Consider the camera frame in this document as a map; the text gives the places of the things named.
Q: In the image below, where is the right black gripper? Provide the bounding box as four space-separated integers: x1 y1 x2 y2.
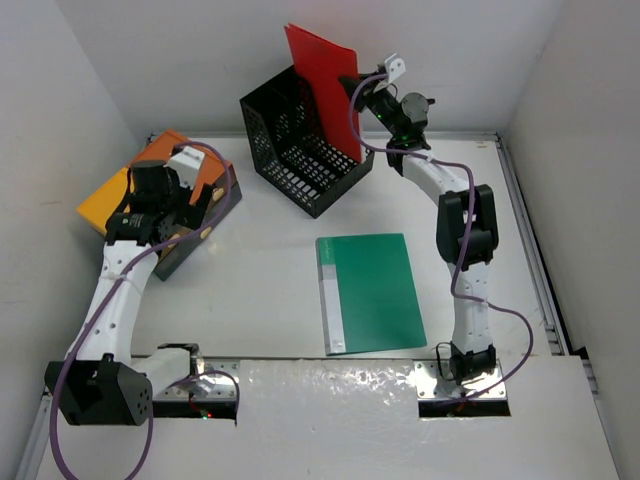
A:
339 70 403 138

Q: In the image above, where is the red folder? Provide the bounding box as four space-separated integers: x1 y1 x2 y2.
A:
284 23 362 163

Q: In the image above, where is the orange drawer cabinet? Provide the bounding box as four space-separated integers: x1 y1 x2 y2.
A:
131 129 226 205

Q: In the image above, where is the black file organizer rack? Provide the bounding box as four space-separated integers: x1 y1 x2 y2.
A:
240 67 374 218

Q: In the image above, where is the green clip folder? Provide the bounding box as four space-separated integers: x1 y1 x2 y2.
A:
315 233 427 356

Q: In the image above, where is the yellow drawer cabinet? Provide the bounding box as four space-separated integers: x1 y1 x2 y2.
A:
76 167 128 236

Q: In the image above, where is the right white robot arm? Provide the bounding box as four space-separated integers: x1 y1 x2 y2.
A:
339 72 499 384

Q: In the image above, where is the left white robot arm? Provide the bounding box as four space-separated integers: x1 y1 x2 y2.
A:
45 155 213 426

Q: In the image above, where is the white foreground board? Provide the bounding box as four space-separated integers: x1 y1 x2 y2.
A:
58 357 617 479

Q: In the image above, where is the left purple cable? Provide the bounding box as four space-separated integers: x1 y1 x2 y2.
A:
48 142 236 480

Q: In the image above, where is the purple cable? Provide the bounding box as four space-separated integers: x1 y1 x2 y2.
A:
48 142 236 480
347 72 535 401

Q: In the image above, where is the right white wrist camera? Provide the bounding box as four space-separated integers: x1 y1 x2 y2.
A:
375 53 406 91

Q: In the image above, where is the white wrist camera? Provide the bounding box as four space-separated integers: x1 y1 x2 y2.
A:
167 146 205 190
375 53 406 91

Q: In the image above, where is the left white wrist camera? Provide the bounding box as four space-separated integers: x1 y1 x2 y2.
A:
167 146 205 190

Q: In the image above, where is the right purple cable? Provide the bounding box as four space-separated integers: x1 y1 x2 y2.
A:
347 72 535 401

